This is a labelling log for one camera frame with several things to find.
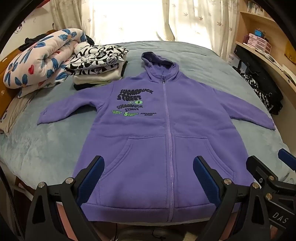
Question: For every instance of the wooden shelf unit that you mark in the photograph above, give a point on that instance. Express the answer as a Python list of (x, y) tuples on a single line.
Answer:
[(277, 62)]

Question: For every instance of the yellow pouch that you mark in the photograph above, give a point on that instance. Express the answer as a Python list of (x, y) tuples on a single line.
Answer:
[(290, 51)]

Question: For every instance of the white leaf print curtain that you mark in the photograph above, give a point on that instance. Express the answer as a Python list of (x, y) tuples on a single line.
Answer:
[(196, 20)]

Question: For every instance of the pink storage boxes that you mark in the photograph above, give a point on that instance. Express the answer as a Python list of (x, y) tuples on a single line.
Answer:
[(259, 42)]

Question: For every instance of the dark cloth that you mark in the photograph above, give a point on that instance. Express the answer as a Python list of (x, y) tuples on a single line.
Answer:
[(30, 41)]

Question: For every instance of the black and white printed garment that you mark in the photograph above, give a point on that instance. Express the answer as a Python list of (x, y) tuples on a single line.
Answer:
[(97, 56)]

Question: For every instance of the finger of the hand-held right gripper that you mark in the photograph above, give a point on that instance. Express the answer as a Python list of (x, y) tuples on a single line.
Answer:
[(255, 165), (288, 156)]

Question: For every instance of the orange wooden headboard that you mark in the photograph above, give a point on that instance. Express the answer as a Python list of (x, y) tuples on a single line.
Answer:
[(4, 92)]

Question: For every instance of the light blue bed blanket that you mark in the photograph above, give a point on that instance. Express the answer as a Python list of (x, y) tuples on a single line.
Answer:
[(208, 64)]

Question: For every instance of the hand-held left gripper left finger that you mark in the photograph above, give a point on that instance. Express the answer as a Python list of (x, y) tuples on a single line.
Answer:
[(92, 178)]

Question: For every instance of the purple zip hoodie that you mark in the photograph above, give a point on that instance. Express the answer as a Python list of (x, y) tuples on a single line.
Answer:
[(143, 150)]

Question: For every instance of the black bag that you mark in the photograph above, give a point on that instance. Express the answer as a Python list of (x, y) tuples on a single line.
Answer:
[(246, 59)]

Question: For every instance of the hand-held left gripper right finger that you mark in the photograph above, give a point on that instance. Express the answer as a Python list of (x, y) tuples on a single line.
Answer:
[(205, 180)]

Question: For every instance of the cream folded garment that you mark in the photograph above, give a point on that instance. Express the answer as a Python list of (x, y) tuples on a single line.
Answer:
[(97, 78)]

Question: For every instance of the beige striped cloth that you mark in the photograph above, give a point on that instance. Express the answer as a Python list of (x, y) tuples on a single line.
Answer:
[(13, 115)]

